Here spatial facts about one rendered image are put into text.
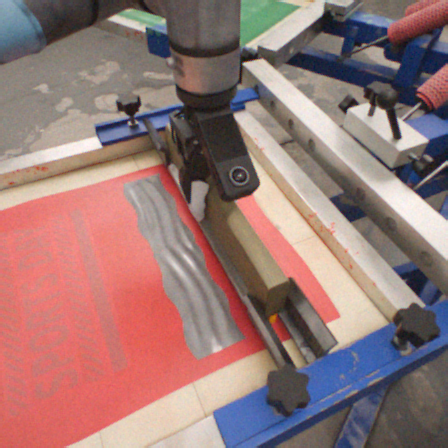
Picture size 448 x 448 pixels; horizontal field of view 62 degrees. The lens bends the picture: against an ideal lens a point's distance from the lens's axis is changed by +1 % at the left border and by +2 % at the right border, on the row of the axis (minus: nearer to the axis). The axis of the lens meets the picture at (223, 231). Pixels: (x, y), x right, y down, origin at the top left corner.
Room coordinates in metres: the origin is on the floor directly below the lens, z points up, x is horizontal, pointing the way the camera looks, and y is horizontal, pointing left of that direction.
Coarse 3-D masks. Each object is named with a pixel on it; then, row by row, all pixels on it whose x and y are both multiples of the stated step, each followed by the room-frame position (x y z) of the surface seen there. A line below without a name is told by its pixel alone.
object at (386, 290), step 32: (256, 128) 0.63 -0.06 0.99; (32, 160) 0.53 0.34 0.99; (64, 160) 0.54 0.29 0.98; (96, 160) 0.56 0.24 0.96; (288, 160) 0.53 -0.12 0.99; (288, 192) 0.47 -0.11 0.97; (320, 192) 0.45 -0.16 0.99; (320, 224) 0.38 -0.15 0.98; (352, 256) 0.32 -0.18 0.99; (384, 288) 0.26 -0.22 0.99
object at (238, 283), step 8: (168, 168) 0.50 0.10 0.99; (176, 168) 0.50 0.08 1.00; (176, 176) 0.48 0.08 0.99; (200, 224) 0.37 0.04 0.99; (208, 224) 0.37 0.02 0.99; (208, 232) 0.36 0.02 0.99; (208, 240) 0.34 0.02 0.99; (216, 240) 0.34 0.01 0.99; (216, 248) 0.33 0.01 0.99; (224, 256) 0.31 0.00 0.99; (224, 264) 0.30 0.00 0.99; (232, 264) 0.30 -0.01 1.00; (232, 272) 0.28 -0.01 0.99; (232, 280) 0.27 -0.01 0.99; (240, 280) 0.27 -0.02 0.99; (240, 288) 0.26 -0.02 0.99; (240, 296) 0.25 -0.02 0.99
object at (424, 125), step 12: (408, 120) 0.57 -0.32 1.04; (420, 120) 0.57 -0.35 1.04; (432, 120) 0.57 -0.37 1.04; (420, 132) 0.54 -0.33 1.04; (432, 132) 0.54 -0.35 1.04; (444, 132) 0.54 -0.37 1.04; (360, 144) 0.51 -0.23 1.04; (432, 144) 0.52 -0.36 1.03; (444, 144) 0.54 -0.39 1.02; (432, 156) 0.53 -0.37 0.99; (396, 168) 0.50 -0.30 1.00
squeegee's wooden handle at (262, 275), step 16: (176, 160) 0.50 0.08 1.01; (208, 192) 0.38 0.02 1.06; (208, 208) 0.37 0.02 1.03; (224, 208) 0.34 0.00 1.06; (224, 224) 0.32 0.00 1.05; (240, 224) 0.32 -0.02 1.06; (224, 240) 0.32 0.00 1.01; (240, 240) 0.29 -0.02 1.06; (256, 240) 0.29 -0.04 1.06; (240, 256) 0.28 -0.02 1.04; (256, 256) 0.26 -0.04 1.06; (272, 256) 0.27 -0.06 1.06; (240, 272) 0.28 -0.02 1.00; (256, 272) 0.24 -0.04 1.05; (272, 272) 0.24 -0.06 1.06; (256, 288) 0.24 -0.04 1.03; (272, 288) 0.22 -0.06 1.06; (272, 304) 0.22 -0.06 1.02
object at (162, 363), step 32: (256, 224) 0.41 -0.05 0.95; (288, 256) 0.34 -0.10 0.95; (128, 288) 0.28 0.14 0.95; (160, 288) 0.28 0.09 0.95; (224, 288) 0.28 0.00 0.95; (320, 288) 0.28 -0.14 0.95; (128, 320) 0.23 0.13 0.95; (160, 320) 0.23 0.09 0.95; (160, 352) 0.19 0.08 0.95; (224, 352) 0.19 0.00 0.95; (256, 352) 0.19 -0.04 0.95; (96, 384) 0.15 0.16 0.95; (128, 384) 0.15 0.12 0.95; (160, 384) 0.15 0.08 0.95; (32, 416) 0.11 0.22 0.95; (64, 416) 0.11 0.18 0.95; (96, 416) 0.11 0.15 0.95
